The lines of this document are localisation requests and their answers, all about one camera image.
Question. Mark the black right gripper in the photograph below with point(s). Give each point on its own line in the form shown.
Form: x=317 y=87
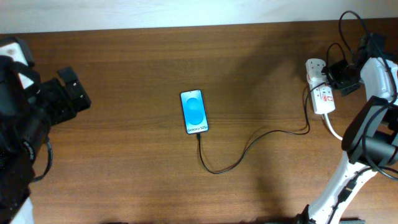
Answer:
x=333 y=69

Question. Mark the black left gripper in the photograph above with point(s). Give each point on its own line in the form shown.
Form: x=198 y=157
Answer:
x=61 y=87

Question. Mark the blue smartphone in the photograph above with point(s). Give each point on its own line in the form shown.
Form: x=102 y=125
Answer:
x=194 y=112

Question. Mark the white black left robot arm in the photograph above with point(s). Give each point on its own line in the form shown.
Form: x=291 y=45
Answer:
x=29 y=109

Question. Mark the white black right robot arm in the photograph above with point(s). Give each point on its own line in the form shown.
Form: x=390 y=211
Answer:
x=370 y=142

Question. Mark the white USB charger plug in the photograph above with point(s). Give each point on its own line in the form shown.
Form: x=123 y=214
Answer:
x=315 y=77

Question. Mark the white power strip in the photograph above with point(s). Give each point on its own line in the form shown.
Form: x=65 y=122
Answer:
x=322 y=97

